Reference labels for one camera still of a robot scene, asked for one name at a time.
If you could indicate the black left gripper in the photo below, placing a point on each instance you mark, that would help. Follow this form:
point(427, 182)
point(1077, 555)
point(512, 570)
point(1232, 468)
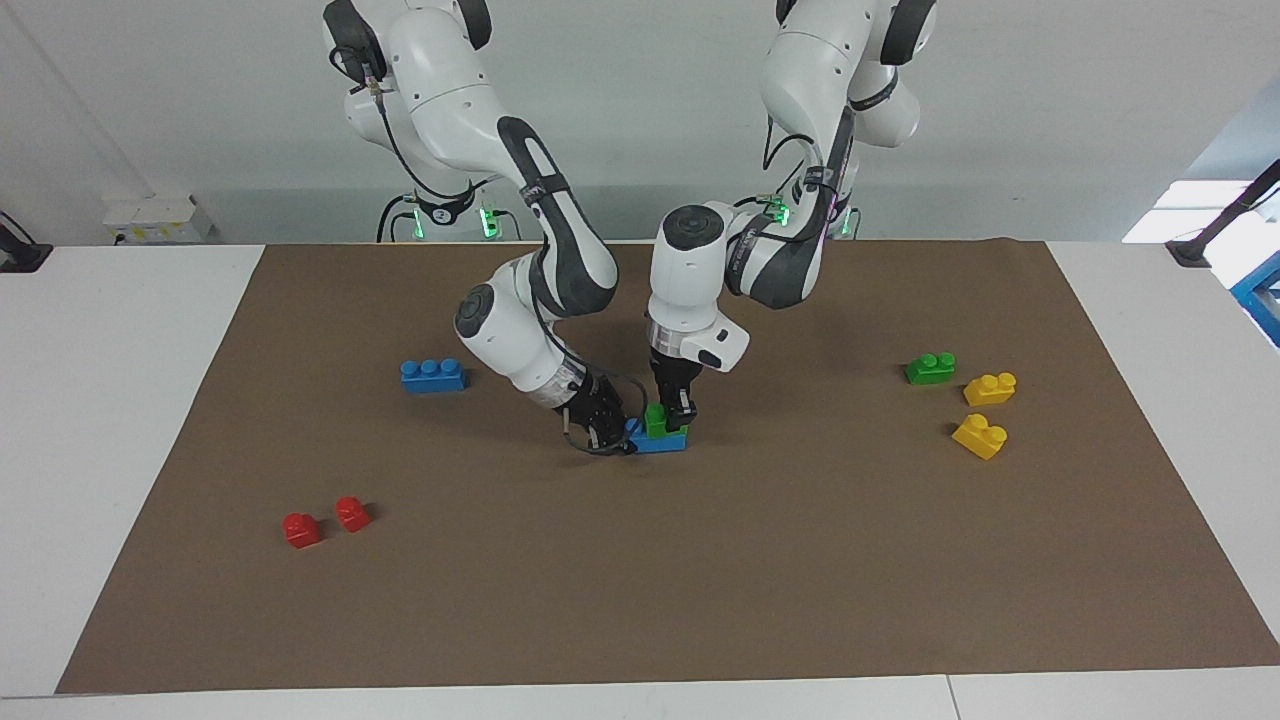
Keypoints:
point(675, 380)

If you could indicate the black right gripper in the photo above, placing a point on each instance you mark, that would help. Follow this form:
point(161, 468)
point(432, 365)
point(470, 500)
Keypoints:
point(592, 402)

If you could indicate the green two-stud toy block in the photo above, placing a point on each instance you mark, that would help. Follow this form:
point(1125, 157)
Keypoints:
point(930, 370)
point(657, 422)

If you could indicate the blue three-stud toy block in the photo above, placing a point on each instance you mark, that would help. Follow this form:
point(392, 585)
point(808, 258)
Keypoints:
point(660, 444)
point(433, 377)

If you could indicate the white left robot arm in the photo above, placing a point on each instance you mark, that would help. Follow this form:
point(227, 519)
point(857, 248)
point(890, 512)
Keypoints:
point(685, 280)

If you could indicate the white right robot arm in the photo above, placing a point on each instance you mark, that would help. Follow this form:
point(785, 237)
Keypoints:
point(510, 340)

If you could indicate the red one-stud toy block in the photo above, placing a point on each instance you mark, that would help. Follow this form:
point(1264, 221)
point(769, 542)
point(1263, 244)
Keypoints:
point(352, 515)
point(301, 531)

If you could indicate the yellow two-stud toy block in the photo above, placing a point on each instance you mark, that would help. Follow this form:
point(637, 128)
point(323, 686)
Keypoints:
point(980, 437)
point(990, 390)

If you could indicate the brown table mat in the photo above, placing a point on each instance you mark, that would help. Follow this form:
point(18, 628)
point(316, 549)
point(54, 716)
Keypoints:
point(640, 560)

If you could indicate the black angled stand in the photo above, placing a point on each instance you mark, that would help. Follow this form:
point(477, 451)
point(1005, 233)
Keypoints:
point(1190, 250)

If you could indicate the black table clamp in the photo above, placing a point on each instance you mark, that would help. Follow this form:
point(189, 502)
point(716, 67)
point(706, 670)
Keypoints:
point(22, 255)

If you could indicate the white wall socket box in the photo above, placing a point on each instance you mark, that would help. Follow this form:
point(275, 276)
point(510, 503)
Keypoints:
point(158, 220)

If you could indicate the blue frame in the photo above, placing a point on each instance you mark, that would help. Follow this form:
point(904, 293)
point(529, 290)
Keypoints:
point(1262, 295)

